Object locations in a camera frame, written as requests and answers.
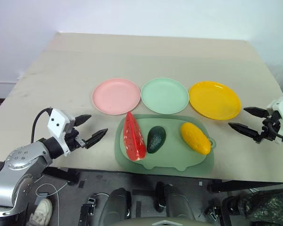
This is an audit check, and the black floor bracket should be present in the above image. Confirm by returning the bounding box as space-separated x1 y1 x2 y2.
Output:
78 197 97 226

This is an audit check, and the thin white floor cable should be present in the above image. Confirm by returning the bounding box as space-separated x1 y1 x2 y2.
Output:
34 180 69 226

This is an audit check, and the pink plate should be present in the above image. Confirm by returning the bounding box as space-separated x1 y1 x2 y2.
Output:
92 78 142 116

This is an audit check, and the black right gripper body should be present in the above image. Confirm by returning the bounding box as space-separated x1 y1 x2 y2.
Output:
255 112 283 144

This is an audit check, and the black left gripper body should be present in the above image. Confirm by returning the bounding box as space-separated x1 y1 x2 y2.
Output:
65 127 87 152

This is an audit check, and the black floor stand foot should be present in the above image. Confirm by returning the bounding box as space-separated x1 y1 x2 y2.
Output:
154 181 167 213

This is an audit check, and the camouflage trouser leg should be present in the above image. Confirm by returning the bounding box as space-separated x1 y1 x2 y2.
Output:
237 187 283 226

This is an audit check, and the yellow plate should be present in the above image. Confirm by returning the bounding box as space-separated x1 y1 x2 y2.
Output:
188 81 242 121

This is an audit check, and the yellow mango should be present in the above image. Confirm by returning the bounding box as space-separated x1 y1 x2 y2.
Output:
180 121 212 156

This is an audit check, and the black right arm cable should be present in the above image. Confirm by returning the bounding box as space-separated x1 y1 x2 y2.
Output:
267 120 283 142

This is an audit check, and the black table frame bar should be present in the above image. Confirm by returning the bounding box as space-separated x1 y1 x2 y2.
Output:
208 179 283 194
42 166 80 186

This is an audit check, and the dark rounded robot leg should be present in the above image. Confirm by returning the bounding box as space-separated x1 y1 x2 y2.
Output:
99 187 133 226

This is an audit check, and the light green plate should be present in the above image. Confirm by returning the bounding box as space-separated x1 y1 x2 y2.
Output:
141 77 190 115

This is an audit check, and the white sneaker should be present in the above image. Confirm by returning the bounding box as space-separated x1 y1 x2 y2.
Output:
29 198 53 226

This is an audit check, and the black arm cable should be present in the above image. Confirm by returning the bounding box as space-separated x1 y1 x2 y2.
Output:
30 107 53 144
267 120 283 142

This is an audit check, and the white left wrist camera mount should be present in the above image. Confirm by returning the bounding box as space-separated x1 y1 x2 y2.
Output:
47 108 76 157

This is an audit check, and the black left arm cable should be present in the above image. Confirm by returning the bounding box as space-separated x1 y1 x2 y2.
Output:
30 107 53 144

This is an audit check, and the grey robot torso edge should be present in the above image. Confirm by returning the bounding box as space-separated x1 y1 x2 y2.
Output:
108 217 218 226

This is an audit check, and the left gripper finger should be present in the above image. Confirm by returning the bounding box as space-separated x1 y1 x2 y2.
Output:
74 114 92 128
84 128 109 149

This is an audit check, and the green pig-shaped silicone tray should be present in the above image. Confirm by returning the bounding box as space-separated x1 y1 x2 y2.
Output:
114 113 217 176

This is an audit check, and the red watermelon slice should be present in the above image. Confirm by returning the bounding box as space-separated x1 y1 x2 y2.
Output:
123 111 147 162

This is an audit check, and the dark green avocado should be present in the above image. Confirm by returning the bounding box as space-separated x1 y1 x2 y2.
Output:
146 126 167 154

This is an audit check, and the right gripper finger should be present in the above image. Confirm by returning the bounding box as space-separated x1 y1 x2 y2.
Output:
243 106 268 119
228 122 260 142

